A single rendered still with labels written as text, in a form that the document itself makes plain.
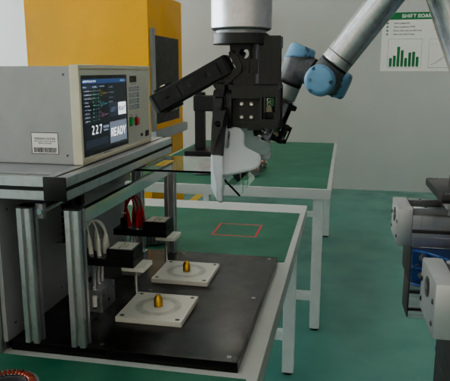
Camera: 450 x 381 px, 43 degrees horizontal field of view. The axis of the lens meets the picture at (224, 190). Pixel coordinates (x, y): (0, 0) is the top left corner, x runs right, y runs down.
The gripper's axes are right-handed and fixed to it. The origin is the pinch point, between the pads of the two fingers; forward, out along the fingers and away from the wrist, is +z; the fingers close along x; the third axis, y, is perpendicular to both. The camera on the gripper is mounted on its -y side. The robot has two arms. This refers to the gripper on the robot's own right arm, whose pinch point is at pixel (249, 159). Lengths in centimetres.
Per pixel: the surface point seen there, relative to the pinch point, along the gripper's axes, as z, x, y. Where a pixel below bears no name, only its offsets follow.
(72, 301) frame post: 25, -62, 29
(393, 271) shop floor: 76, 229, -51
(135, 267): 22, -45, 23
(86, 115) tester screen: -6, -59, 7
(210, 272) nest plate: 27.3, -15.4, 17.2
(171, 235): 22.1, -24.2, 7.0
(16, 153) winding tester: 7, -68, 0
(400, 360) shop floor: 77, 127, 19
